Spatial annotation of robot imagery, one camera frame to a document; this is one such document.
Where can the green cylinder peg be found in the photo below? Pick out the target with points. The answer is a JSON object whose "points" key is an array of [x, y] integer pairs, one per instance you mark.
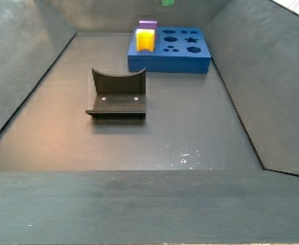
{"points": [[168, 3]]}

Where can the dark curved fixture cradle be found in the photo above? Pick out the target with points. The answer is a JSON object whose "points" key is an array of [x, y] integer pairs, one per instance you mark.
{"points": [[121, 94]]}

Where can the blue foam shape-sorter board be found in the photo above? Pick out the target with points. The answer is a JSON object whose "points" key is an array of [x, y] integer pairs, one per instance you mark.
{"points": [[181, 52]]}

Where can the yellow notched block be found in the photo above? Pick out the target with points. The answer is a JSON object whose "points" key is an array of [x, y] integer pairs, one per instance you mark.
{"points": [[145, 39]]}

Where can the purple rectangular block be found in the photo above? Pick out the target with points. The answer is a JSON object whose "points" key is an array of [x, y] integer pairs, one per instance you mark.
{"points": [[148, 24]]}

